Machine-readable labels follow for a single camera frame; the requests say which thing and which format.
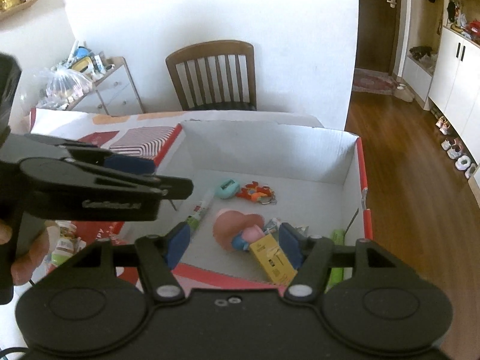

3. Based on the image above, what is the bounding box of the patterned door mat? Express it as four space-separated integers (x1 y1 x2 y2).
352 68 397 95

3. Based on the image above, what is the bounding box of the green marker pen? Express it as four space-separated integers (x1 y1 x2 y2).
325 229 345 292

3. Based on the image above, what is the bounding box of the pink blue plush toy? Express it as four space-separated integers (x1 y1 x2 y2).
212 209 265 251

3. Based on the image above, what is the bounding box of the red white patterned cloth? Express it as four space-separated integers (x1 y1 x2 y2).
28 107 326 271

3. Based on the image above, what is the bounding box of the yellow small box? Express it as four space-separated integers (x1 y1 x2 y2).
249 234 297 287

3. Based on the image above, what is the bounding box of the red cardboard shoe box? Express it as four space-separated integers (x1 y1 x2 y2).
74 119 374 293

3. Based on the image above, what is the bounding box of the person's left hand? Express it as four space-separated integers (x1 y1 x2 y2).
10 219 50 286

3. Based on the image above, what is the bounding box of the toothpick jar green lid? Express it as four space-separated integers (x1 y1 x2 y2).
45 220 81 274

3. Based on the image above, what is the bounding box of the red dragon keychain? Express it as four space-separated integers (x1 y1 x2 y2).
235 181 277 205

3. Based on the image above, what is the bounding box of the brown wooden chair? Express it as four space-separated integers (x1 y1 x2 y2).
165 40 257 111

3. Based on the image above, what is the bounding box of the clear plastic bag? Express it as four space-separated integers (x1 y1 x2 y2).
37 67 93 111

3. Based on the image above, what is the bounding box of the white drawer cabinet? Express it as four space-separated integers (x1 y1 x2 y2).
66 56 146 116

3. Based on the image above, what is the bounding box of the dark wooden door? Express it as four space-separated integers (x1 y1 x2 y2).
355 0 401 73

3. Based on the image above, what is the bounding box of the teal pencil sharpener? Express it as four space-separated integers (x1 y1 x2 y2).
215 179 241 200

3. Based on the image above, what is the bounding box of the white wall cabinet unit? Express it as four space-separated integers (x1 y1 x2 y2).
395 0 479 171

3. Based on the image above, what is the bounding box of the green white tube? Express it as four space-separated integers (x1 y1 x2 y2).
186 189 215 237

